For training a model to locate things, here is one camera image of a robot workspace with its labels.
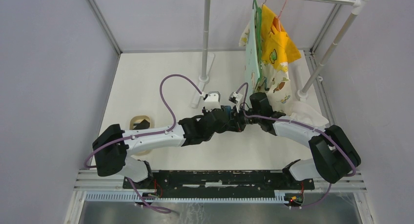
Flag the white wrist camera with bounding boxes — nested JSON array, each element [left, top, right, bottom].
[[229, 92, 244, 113], [203, 91, 221, 112]]

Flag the mint cartoon print cloth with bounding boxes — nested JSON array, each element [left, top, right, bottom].
[[239, 9, 262, 95]]

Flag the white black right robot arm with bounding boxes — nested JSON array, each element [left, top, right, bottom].
[[228, 92, 361, 189]]

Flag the beige oval card tray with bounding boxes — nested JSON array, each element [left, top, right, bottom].
[[129, 115, 154, 130]]

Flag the white slotted cable duct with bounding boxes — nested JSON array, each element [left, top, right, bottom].
[[84, 191, 288, 204]]

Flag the pink clothes hanger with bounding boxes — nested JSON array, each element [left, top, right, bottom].
[[262, 0, 289, 32]]

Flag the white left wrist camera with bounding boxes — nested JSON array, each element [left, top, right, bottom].
[[203, 91, 221, 112]]

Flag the silver white clothes rack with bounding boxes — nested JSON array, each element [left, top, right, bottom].
[[191, 0, 373, 109]]

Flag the green clothes hanger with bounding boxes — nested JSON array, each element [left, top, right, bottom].
[[252, 0, 262, 83]]

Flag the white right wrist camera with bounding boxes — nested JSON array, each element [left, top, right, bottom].
[[229, 92, 244, 113]]

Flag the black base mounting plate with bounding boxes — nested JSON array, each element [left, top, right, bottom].
[[123, 170, 315, 199]]

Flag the yellow child shirt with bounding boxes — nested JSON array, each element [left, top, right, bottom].
[[260, 5, 301, 73]]

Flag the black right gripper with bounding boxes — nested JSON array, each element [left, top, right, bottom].
[[227, 104, 261, 133]]

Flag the white cartoon print garment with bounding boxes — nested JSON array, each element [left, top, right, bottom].
[[238, 19, 330, 127]]

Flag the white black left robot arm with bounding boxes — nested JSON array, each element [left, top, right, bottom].
[[92, 106, 231, 189]]

